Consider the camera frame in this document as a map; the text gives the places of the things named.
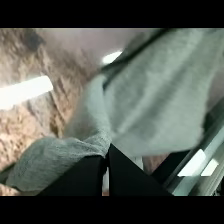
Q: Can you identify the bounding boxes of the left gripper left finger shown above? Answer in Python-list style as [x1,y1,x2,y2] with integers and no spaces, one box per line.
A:
[37,154,108,197]

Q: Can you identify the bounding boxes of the silver frame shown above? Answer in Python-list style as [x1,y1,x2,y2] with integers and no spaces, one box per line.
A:
[163,117,224,197]

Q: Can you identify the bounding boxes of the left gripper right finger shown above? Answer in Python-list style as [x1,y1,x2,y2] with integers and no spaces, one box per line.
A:
[107,143,173,197]

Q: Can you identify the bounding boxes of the grey garment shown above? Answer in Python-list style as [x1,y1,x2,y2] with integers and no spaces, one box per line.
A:
[5,28,224,193]

